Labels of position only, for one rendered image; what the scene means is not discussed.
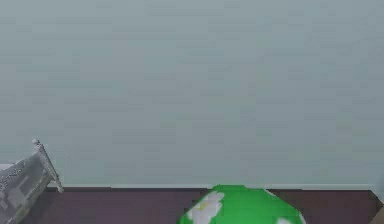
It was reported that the grey white bed frame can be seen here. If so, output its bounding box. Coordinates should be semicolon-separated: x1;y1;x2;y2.
0;138;65;224

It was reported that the green white spotted ball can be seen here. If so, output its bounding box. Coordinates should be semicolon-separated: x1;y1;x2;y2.
177;184;307;224

